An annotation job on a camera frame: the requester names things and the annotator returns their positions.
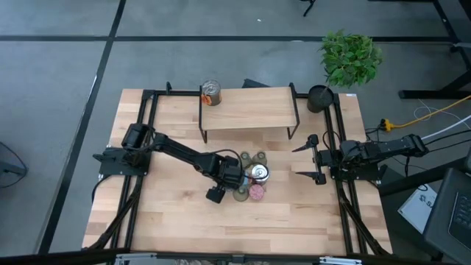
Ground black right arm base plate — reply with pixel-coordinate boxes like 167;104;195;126
328;161;387;182

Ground black plant pot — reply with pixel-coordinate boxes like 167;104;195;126
306;84;335;114

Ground pink patterned candle tin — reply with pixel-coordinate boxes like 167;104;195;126
248;183;266;202

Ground wooden shelf riser black legs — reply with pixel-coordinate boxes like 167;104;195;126
198;82;301;144

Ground silver tin can orange label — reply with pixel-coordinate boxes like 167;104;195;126
250;163;271;186
201;79;222;107

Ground black power cable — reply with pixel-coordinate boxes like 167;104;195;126
422;128;471;146

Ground white printed box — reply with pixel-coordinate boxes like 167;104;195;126
397;183;439;235

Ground yellow extension cable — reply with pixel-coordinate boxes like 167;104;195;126
380;94;471;133

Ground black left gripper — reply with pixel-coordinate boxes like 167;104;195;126
205;155;246;205

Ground thick white cable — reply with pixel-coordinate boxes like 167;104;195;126
421;114;471;141

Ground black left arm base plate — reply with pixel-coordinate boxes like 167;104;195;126
98;146;152;177

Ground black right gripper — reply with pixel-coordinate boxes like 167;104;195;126
291;134;334;186

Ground black front crossbar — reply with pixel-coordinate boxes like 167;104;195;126
0;248;471;265

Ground green leafy potted plant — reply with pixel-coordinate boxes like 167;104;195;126
318;29;383;91

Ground black laptop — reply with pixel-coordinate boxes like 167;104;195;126
422;167;471;265

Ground black aluminium table frame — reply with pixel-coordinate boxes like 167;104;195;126
82;81;393;257

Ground silver metal bracket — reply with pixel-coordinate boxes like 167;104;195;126
319;256;364;265

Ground black desk frame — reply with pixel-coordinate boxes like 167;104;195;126
398;0;471;100

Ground black slanted beam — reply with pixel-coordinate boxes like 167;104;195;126
378;158;468;197

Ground grey floor stand foot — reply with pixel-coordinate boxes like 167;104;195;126
0;141;29;188

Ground black stand leg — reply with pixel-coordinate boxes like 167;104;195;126
300;0;317;18

